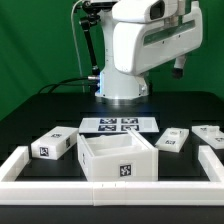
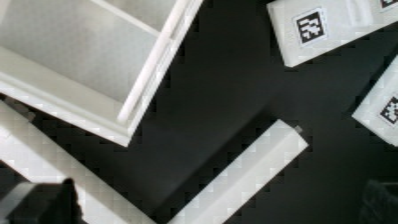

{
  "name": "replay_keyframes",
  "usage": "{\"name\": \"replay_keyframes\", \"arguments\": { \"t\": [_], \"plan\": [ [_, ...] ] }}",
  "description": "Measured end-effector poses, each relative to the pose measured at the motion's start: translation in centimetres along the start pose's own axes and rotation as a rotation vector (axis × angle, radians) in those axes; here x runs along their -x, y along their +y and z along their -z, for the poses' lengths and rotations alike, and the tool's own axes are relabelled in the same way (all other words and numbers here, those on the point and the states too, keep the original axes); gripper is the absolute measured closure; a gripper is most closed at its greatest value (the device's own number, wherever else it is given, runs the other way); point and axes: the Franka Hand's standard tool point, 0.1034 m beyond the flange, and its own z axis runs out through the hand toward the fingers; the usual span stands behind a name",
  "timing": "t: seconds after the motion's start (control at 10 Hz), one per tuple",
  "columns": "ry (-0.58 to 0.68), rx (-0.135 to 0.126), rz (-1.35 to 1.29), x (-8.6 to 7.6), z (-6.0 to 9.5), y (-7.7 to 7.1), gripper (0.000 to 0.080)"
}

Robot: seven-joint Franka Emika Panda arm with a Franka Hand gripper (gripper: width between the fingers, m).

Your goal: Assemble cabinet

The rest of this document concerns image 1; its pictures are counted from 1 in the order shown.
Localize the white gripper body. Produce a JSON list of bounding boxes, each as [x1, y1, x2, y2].
[[172, 55, 186, 79]]

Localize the white cabinet body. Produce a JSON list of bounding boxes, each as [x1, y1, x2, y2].
[[77, 130, 158, 182]]

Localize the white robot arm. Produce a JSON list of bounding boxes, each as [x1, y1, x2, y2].
[[95, 0, 203, 103]]

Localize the white flat marker plate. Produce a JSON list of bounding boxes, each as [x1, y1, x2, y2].
[[79, 117, 159, 133]]

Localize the white box with marker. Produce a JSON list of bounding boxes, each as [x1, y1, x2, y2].
[[31, 126, 78, 160]]

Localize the black cables at base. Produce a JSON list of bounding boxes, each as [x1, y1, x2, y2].
[[38, 77, 101, 94]]

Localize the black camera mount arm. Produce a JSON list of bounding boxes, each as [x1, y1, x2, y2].
[[79, 0, 118, 77]]

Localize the white hanging cable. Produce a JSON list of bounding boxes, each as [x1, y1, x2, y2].
[[70, 0, 86, 93]]

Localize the white U-shaped frame fence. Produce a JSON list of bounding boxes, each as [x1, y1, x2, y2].
[[0, 146, 224, 206]]

